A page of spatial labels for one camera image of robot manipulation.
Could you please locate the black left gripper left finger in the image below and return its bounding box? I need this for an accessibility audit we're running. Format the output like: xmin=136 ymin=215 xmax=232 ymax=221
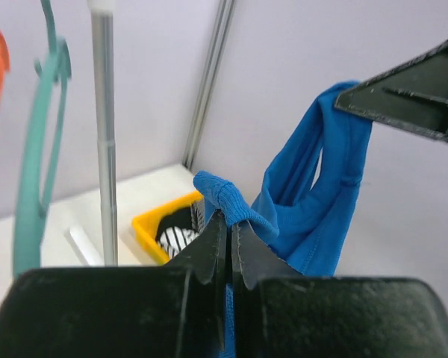
xmin=0 ymin=211 xmax=227 ymax=357

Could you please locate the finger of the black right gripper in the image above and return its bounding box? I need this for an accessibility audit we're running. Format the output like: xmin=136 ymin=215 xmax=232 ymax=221
xmin=335 ymin=39 xmax=448 ymax=143

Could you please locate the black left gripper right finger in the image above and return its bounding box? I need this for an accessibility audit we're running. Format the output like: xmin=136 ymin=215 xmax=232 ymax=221
xmin=231 ymin=222 xmax=448 ymax=357

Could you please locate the blue tank top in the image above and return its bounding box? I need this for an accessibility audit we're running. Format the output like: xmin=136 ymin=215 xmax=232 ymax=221
xmin=193 ymin=81 xmax=372 ymax=357

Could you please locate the teal hanger right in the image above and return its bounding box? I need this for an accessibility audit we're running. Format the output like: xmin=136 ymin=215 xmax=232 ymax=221
xmin=12 ymin=1 xmax=72 ymax=278

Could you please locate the white black striped shirt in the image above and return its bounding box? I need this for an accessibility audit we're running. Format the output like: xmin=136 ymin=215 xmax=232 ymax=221
xmin=158 ymin=227 xmax=199 ymax=259

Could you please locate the yellow plastic bin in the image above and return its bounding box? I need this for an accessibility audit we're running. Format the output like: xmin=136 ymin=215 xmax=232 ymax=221
xmin=131 ymin=191 xmax=203 ymax=265

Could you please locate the black garment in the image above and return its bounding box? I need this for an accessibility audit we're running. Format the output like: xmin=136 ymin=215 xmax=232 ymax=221
xmin=155 ymin=206 xmax=193 ymax=239

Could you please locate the corner metal profile right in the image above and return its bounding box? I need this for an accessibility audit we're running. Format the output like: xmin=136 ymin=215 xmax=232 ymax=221
xmin=182 ymin=0 xmax=236 ymax=171

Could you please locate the silver clothes rack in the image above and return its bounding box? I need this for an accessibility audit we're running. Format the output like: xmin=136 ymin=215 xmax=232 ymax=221
xmin=69 ymin=1 xmax=118 ymax=266

